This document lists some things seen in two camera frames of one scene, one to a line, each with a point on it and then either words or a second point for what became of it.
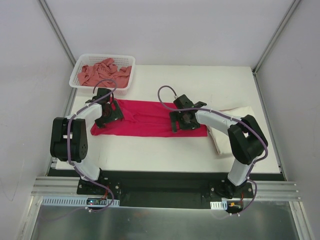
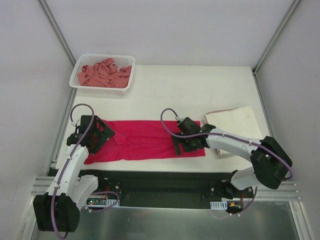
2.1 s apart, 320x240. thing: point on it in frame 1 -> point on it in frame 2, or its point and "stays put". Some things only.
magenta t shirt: [145, 118] -> [135, 139]
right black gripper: [181, 122] -> [177, 144]
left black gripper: [110, 117] -> [104, 129]
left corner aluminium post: [48, 13] stays put
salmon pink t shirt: [106, 69] stays put
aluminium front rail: [65, 187] stays put
